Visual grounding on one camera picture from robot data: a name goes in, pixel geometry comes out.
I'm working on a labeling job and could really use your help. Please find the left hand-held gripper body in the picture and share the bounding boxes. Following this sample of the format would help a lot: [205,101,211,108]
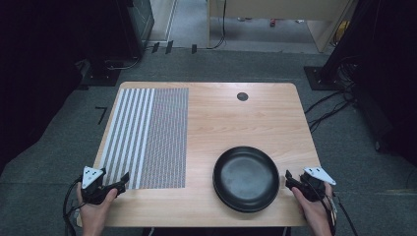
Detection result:
[81,165,111,206]

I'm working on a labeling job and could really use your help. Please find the black round plate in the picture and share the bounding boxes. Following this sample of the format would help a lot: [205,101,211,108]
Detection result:
[212,146,280,205]
[213,183,280,213]

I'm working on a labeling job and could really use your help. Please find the grey white striped placemat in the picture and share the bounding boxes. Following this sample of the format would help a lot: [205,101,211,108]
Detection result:
[98,88,190,191]

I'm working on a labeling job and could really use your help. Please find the person's right hand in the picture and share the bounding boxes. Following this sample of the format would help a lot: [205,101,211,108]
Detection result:
[290,182,334,231]

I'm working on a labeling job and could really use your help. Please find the black floor cables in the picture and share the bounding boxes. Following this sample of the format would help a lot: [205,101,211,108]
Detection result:
[304,55,358,134]

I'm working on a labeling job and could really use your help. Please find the black hanging cable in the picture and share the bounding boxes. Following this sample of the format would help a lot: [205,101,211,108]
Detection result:
[206,0,228,51]

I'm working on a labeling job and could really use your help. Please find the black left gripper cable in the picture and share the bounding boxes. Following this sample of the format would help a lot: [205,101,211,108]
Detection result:
[62,176,84,236]

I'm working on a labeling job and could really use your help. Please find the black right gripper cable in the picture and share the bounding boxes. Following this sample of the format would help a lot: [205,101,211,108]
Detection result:
[323,183,360,236]

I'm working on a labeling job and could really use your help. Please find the black stand base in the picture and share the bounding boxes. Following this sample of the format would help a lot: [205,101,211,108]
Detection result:
[78,58,123,90]
[303,65,343,91]

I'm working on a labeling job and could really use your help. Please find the person's left hand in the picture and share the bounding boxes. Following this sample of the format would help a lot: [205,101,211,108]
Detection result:
[76,181,119,231]

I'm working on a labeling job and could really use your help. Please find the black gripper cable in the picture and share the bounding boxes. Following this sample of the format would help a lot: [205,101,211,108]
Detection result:
[323,183,360,236]
[62,176,84,236]

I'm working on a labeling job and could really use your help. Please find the dark glass cabinet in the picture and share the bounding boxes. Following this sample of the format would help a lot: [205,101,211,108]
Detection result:
[126,0,155,60]

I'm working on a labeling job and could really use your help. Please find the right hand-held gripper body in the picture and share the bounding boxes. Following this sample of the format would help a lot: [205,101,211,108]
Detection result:
[299,165,337,203]

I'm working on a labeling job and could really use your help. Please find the light wooden desk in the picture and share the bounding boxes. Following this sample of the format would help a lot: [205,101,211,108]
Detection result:
[207,0,357,54]

